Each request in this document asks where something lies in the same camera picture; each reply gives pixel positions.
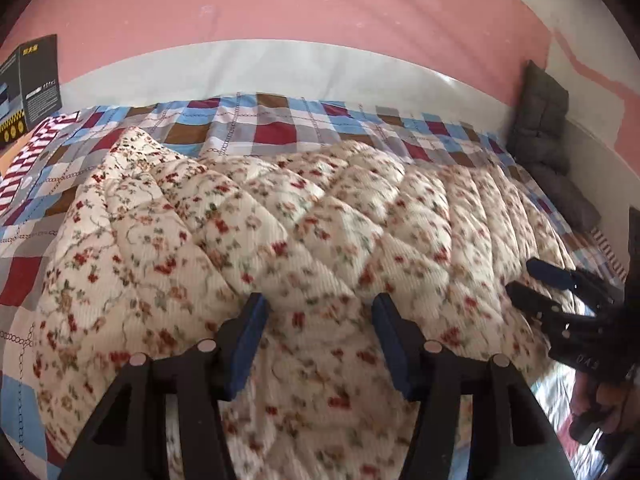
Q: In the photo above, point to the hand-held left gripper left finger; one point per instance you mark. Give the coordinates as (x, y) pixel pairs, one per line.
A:
(245, 347)

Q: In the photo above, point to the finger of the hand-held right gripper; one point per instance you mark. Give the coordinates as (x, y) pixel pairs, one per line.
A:
(535, 302)
(555, 272)

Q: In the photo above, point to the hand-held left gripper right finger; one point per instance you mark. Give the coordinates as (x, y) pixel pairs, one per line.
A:
(395, 347)

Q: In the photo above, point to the floral quilted jacket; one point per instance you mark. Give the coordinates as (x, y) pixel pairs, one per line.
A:
(310, 240)

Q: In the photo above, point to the dark grey pillow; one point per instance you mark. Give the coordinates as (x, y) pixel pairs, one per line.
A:
(567, 195)

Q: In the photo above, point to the grey tufted cushion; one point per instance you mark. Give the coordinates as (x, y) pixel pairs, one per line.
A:
(542, 110)

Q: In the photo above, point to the plaid bed sheet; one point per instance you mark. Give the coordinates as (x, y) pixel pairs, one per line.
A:
(270, 130)

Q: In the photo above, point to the black printed box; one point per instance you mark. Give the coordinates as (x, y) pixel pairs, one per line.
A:
(35, 85)

